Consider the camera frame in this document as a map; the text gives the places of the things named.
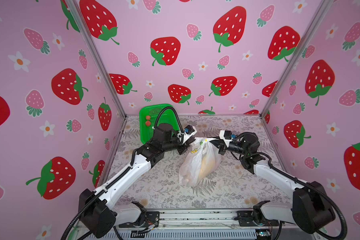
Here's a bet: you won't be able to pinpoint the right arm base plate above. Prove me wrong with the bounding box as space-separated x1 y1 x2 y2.
234 201 280 227

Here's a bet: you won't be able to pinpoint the green plastic basket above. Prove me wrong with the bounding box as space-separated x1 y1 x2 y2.
139 104 179 144

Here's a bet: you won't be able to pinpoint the aluminium front rail frame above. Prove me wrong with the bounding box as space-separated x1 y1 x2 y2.
102 209 322 240

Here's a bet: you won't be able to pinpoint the white lemon print plastic bag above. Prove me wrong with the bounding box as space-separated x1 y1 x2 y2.
179 137 222 187

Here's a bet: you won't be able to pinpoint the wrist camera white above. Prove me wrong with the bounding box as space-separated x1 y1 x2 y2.
178 125 197 145
219 130 236 147

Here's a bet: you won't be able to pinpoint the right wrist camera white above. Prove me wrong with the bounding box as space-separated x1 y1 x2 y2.
219 130 236 147

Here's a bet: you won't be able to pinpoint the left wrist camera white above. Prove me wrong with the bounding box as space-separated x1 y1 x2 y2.
178 125 197 145

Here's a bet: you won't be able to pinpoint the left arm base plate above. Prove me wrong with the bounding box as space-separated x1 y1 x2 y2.
118 211 160 229

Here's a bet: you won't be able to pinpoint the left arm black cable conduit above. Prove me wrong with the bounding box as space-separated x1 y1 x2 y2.
59 106 187 240

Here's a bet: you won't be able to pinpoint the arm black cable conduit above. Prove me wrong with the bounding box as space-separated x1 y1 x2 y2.
232 131 348 240
59 106 187 240

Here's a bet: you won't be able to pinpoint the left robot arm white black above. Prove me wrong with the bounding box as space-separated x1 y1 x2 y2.
78 123 197 240

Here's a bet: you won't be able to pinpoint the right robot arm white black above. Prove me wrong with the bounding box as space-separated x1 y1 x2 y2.
212 131 342 234

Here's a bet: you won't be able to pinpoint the red fake cherries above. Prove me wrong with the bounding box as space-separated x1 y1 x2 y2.
145 115 152 127

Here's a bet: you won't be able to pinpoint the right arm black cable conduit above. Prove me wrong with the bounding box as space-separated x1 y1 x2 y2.
232 131 348 240

